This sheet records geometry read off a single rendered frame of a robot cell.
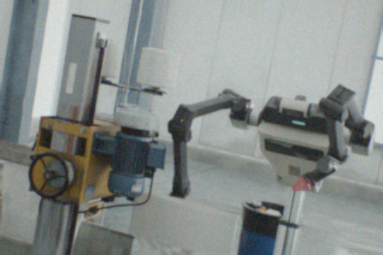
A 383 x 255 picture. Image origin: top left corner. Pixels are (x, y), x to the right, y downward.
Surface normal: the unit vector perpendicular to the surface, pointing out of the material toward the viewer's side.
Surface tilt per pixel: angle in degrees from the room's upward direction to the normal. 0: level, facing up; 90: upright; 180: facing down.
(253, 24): 90
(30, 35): 90
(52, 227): 90
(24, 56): 90
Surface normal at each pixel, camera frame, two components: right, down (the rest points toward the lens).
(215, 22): -0.35, 0.03
